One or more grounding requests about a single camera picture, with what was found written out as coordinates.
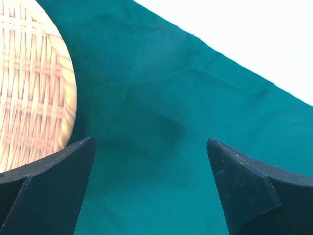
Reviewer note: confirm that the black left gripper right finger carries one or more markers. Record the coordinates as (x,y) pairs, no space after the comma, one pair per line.
(258,198)

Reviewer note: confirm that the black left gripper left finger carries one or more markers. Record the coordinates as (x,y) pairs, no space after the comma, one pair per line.
(45,197)

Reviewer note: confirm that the round woven bamboo tray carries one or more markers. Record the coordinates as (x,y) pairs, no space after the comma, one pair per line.
(38,93)

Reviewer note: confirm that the green surgical cloth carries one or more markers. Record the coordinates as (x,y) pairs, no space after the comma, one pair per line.
(152,95)

